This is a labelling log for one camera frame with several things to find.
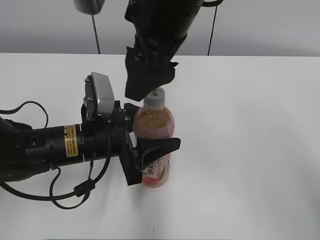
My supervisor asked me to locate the black wall cable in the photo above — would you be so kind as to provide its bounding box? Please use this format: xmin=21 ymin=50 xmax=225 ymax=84
xmin=91 ymin=13 xmax=101 ymax=55
xmin=207 ymin=0 xmax=219 ymax=56

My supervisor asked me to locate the white bottle cap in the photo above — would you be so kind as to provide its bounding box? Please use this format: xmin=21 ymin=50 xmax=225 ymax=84
xmin=143 ymin=87 xmax=166 ymax=111

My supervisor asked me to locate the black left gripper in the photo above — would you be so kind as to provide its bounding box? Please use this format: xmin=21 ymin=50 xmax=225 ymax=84
xmin=80 ymin=100 xmax=181 ymax=186

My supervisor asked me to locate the black wall cable right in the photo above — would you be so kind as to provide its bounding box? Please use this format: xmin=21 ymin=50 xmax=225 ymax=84
xmin=207 ymin=0 xmax=219 ymax=56

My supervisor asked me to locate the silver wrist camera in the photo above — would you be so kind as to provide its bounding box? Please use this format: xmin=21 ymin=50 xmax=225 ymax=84
xmin=73 ymin=0 xmax=105 ymax=15
xmin=83 ymin=71 xmax=115 ymax=121

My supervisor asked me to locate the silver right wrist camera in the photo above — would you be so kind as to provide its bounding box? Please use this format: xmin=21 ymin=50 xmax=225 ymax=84
xmin=73 ymin=0 xmax=105 ymax=15

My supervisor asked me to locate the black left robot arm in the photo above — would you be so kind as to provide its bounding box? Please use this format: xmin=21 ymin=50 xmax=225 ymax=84
xmin=0 ymin=101 xmax=181 ymax=186

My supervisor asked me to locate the peach oolong tea bottle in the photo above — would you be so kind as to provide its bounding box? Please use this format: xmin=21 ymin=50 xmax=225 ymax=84
xmin=132 ymin=87 xmax=175 ymax=188

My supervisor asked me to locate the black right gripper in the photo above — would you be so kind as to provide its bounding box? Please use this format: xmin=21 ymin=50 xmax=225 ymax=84
xmin=125 ymin=0 xmax=200 ymax=102

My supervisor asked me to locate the black wall cable left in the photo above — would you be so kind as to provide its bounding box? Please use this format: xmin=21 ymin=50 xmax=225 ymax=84
xmin=91 ymin=13 xmax=101 ymax=55

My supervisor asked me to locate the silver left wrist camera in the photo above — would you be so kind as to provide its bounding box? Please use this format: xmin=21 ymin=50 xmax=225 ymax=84
xmin=83 ymin=71 xmax=115 ymax=121

